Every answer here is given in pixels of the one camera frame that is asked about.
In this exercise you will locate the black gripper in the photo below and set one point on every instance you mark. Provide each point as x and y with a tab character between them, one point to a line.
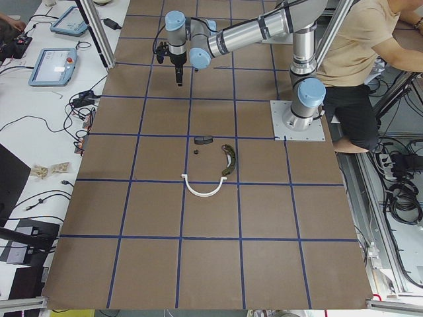
177	59

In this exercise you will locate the black power adapter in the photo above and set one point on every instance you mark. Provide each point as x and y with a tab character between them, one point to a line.
111	24

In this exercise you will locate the black brake pad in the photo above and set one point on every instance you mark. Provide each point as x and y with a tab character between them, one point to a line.
203	140

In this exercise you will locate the black usb hub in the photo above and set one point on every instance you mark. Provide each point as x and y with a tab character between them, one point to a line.
85	98

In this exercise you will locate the olive curved brake shoe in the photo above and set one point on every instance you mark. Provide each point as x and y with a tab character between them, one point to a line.
231	159

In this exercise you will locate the far blue teach pendant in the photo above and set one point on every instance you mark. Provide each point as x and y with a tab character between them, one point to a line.
70	23

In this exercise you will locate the blue teach pendant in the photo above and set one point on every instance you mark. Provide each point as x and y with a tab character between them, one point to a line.
70	23
54	67

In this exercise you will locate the near blue teach pendant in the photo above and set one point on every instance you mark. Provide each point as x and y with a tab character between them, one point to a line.
54	67

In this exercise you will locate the brown grid table mat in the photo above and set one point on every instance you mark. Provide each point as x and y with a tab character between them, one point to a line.
279	234

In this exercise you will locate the bag of wooden pieces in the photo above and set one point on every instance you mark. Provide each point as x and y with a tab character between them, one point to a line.
60	168
39	171

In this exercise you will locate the seated person beige shirt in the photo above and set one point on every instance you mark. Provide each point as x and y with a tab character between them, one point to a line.
365	35

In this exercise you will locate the power strip with plugs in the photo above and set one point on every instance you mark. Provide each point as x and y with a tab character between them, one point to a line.
385	165

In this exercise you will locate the black monitor stand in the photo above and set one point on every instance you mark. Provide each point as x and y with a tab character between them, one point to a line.
29	244

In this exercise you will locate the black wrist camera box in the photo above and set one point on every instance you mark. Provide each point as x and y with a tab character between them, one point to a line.
161	52

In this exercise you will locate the aluminium frame post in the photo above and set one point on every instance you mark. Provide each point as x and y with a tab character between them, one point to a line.
92	20

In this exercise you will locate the white curved plastic bracket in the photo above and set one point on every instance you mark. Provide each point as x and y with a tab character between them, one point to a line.
203	190

